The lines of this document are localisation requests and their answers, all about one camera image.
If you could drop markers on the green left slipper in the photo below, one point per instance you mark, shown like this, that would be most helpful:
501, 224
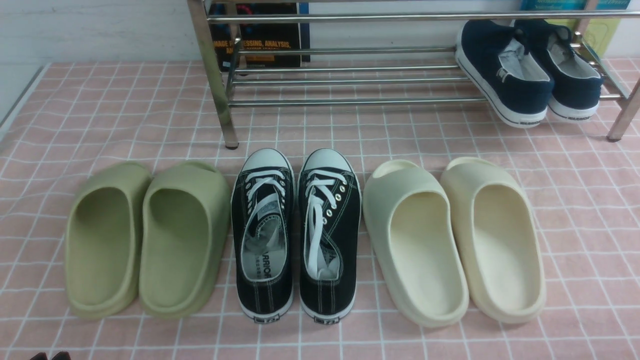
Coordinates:
103, 241

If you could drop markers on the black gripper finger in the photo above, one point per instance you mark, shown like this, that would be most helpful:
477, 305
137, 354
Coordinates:
61, 355

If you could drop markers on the green slipper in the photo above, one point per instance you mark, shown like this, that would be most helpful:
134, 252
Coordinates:
103, 241
185, 219

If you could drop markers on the cream left slipper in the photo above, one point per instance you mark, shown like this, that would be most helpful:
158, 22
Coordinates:
407, 216

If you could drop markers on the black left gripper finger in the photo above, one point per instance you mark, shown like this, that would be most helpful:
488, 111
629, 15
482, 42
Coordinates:
40, 356

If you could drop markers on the navy right slip-on shoe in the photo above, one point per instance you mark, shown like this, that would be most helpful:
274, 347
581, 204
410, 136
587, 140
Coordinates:
576, 94

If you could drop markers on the cream right slipper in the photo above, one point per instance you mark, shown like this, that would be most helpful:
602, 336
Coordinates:
494, 230

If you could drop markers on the black canvas sneaker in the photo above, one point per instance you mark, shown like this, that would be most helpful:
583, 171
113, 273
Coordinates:
262, 206
329, 202

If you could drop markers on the teal yellow book behind rack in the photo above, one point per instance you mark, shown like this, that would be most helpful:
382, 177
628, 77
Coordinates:
599, 32

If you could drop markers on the black book behind rack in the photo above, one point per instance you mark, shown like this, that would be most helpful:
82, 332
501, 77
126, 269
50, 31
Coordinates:
264, 36

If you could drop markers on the pink checkered table cloth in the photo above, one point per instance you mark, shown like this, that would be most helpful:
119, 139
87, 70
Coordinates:
84, 117

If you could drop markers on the cream slipper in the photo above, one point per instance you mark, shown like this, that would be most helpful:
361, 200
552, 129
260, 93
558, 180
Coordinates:
407, 216
494, 230

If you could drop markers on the navy slip-on shoe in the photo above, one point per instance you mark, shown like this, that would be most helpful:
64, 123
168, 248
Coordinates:
576, 94
499, 61

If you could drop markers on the navy left slip-on shoe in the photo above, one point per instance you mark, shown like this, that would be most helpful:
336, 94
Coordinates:
499, 61

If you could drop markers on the green right slipper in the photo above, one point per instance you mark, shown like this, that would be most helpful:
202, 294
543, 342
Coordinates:
185, 219

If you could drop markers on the metal shoe rack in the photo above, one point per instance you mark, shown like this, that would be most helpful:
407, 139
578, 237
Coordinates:
222, 90

